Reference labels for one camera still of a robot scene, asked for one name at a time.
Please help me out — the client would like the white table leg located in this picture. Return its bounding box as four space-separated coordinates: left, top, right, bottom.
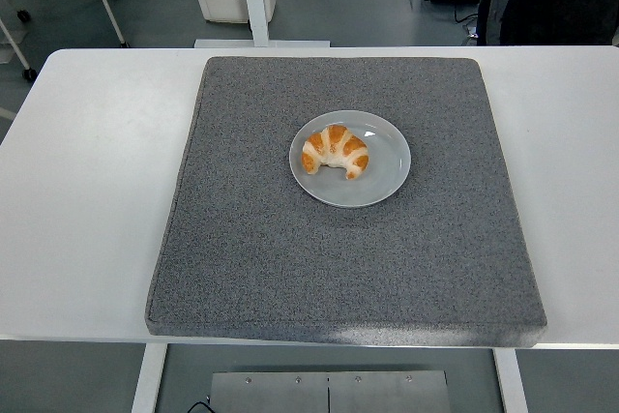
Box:
130 343 169 413
492 347 531 413

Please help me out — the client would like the round grey plate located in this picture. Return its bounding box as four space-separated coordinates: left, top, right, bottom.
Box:
288 109 413 210

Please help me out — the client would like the grey metal plate with screws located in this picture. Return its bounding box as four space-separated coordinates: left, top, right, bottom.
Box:
208 369 452 413

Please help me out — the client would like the grey felt mat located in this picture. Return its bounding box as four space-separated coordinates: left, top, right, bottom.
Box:
143 55 548 349

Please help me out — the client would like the golden croissant bread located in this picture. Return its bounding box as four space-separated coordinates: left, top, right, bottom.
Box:
301 124 371 181

